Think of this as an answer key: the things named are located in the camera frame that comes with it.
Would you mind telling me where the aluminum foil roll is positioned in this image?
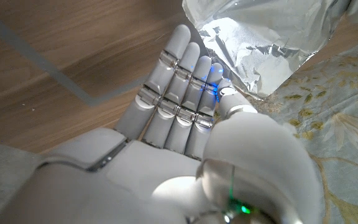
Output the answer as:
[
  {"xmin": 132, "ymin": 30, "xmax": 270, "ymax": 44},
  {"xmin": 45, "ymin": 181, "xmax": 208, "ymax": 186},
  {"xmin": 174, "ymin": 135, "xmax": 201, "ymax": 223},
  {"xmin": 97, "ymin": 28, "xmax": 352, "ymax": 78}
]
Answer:
[{"xmin": 181, "ymin": 0, "xmax": 358, "ymax": 100}]

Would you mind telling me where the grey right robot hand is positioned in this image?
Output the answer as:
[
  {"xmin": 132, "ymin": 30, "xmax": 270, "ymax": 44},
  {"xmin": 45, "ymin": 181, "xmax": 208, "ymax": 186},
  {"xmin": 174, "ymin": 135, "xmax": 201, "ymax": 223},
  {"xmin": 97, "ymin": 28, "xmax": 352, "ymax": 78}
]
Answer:
[{"xmin": 0, "ymin": 24, "xmax": 323, "ymax": 224}]

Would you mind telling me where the floral backdrop cloth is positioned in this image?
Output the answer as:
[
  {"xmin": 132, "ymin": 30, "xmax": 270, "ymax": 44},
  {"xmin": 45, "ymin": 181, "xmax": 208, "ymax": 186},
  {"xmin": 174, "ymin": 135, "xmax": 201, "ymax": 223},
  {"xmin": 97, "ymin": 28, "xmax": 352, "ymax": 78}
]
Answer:
[{"xmin": 216, "ymin": 37, "xmax": 358, "ymax": 224}]

